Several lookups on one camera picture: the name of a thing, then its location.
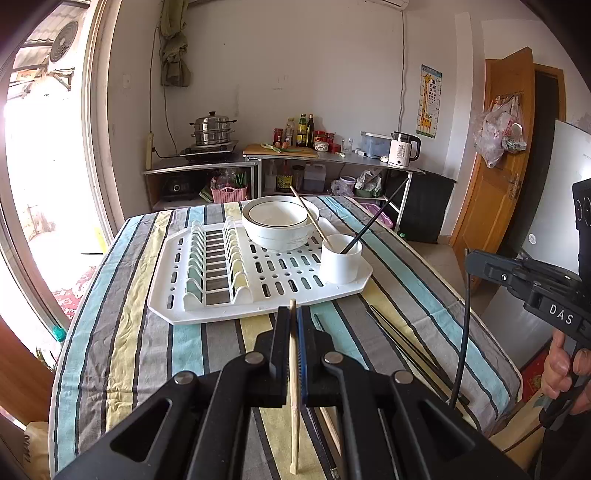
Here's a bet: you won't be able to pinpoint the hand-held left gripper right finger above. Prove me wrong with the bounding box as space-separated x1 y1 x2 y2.
297 306 530 480

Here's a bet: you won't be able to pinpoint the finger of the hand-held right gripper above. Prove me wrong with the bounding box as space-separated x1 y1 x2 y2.
465 249 536 296

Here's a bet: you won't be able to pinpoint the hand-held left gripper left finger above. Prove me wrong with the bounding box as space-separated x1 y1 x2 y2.
55 305 293 480

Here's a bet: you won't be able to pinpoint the white cylindrical utensil cup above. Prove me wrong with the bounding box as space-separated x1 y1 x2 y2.
321 234 363 284

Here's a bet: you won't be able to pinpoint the person's right hand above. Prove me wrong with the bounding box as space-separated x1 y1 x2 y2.
544 332 591 414

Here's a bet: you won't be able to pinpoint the white plastic dish rack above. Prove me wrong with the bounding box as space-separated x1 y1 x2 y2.
147 213 374 325

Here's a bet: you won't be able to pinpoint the wooden door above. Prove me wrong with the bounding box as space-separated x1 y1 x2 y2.
450 46 536 268

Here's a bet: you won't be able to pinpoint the black panel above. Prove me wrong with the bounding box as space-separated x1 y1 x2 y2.
398 168 455 244

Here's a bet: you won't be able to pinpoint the white refrigerator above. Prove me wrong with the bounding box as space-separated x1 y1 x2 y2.
524 119 591 278

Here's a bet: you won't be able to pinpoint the hanging plastic bags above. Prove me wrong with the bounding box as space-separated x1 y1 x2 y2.
472 95 528 169

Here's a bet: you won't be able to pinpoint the striped tablecloth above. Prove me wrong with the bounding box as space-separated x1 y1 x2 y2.
50 196 525 480

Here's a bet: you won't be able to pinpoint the white electric kettle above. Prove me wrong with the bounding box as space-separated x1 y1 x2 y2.
387 131 422 168

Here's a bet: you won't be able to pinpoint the pink plastic basket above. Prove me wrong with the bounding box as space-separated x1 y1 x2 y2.
211 185 249 204

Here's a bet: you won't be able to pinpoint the plastic jug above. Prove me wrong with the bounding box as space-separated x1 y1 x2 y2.
303 162 326 192

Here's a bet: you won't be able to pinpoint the clear storage box blue lid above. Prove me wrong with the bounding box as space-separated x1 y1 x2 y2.
359 131 393 158

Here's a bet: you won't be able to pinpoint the metal kitchen counter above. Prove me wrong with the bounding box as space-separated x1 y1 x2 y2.
143 150 426 232

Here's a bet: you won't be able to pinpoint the wooden cutting board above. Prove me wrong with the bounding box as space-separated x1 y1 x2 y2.
243 143 319 159

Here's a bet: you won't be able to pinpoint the gas stove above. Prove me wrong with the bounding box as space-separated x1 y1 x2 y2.
179 141 241 162

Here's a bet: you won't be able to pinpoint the red patterned mat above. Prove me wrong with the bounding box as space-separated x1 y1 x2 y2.
53 265 98 319

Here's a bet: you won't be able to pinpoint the stainless steel steamer pot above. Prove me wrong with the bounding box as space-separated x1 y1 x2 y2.
189 111 238 146

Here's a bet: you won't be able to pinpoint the hanging green cloth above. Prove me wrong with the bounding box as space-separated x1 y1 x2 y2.
159 0 192 88

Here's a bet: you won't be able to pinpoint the outdoor air conditioner unit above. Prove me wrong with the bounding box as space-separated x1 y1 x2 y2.
46 18 81 65

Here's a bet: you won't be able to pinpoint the black cable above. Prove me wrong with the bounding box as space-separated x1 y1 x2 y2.
450 249 474 407

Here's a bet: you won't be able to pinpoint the giraffe wall poster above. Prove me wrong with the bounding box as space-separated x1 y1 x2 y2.
419 64 443 139

